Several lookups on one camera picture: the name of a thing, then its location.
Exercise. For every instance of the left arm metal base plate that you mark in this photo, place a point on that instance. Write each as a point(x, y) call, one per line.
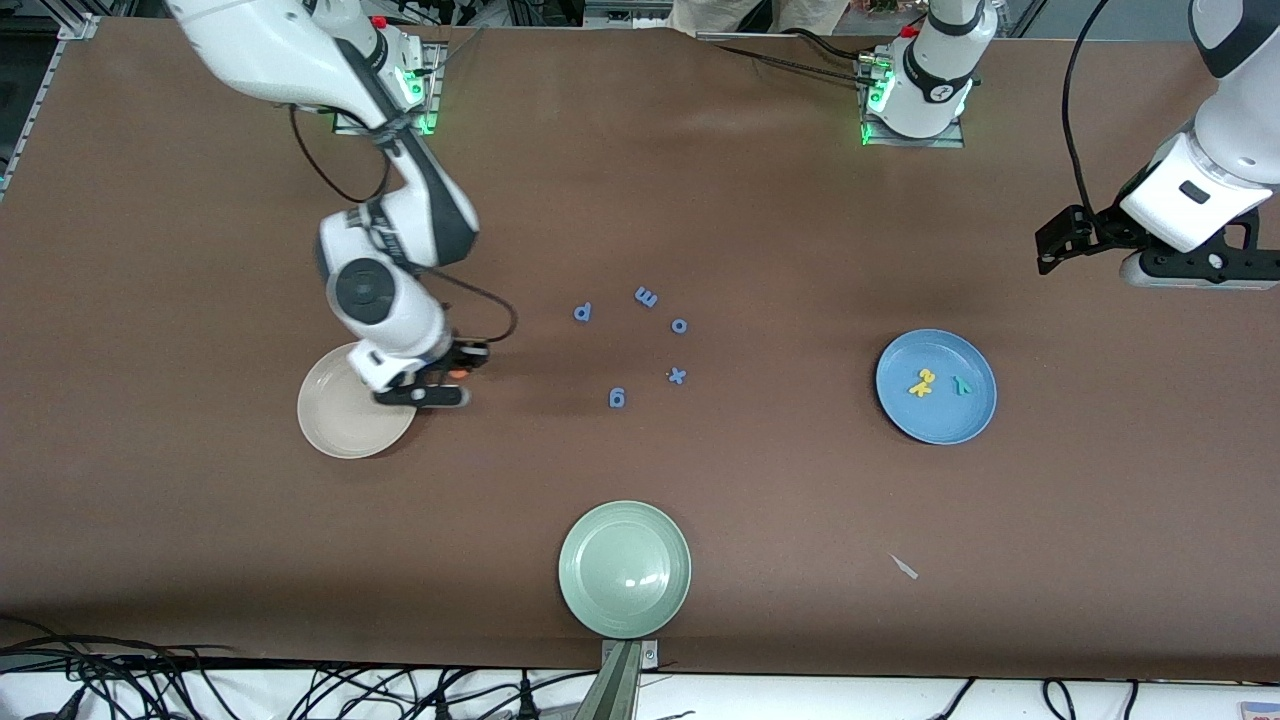
point(915, 143)

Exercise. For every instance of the blue foam letter m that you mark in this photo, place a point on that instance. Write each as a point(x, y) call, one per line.
point(646, 297)

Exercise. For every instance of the yellow foam letter k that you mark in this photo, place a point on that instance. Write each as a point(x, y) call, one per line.
point(916, 389)

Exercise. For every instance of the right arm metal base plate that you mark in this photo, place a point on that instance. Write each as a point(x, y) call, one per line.
point(432, 100)

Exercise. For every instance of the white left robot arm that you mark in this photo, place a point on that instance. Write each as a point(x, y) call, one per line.
point(935, 70)

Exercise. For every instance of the blue foam letter x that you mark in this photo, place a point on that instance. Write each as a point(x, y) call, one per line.
point(677, 376)

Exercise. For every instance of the beige round plate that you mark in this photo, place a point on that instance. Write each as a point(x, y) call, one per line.
point(340, 425)

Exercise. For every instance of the green round plate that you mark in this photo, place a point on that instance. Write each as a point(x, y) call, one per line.
point(625, 570)

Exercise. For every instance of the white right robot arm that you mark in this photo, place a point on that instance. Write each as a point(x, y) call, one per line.
point(380, 300)

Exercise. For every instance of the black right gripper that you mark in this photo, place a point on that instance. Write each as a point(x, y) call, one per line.
point(462, 357)

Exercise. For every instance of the aluminium frame rail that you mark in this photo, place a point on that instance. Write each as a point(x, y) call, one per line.
point(45, 100)

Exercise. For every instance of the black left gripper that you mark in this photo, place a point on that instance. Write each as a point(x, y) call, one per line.
point(1098, 231)

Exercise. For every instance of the blue round plate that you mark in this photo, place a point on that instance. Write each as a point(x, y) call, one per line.
point(945, 415)

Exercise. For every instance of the person in beige trousers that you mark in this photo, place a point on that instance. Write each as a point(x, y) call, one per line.
point(740, 12)

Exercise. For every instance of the white tape scrap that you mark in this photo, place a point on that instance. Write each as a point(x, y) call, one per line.
point(905, 568)

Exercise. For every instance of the metal camera post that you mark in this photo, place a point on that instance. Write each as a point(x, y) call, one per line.
point(618, 685)

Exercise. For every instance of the blue foam letter p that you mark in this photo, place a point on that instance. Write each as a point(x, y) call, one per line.
point(578, 314)

